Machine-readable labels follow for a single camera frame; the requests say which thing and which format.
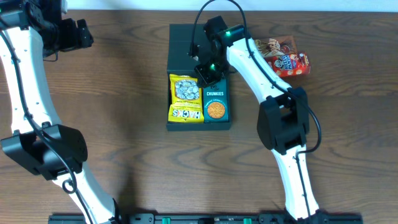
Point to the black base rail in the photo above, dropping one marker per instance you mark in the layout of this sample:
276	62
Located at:
264	218

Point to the teal coconut cookie box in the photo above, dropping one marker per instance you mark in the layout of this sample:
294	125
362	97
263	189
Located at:
215	102

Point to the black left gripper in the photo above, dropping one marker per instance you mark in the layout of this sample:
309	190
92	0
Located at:
82	34

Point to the brown Pocky box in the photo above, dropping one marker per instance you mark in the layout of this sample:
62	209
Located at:
276	46

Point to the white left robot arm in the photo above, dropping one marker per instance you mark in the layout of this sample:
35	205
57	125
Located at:
32	33

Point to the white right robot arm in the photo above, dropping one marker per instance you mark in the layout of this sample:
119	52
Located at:
283	119

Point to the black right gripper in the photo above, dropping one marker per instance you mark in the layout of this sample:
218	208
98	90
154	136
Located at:
204	76

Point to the dark green box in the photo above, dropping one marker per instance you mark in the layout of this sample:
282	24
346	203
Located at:
180	63

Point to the yellow Hacks candy bag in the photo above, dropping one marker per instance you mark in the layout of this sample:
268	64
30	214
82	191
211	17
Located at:
186	97

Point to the red Hello Panda box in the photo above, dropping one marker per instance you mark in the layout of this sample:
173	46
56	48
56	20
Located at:
291	64

